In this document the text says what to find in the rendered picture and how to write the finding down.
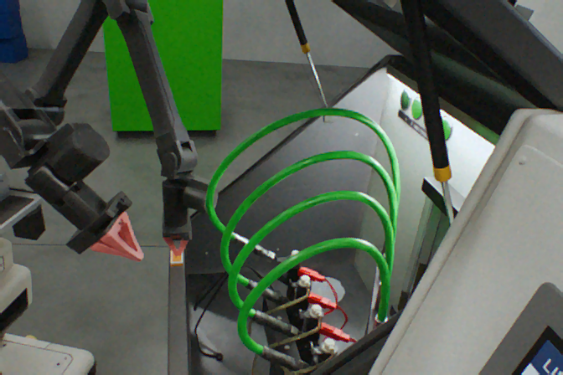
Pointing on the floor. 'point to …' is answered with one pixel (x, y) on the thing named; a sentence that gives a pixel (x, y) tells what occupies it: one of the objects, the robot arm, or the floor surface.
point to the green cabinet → (197, 84)
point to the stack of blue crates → (12, 33)
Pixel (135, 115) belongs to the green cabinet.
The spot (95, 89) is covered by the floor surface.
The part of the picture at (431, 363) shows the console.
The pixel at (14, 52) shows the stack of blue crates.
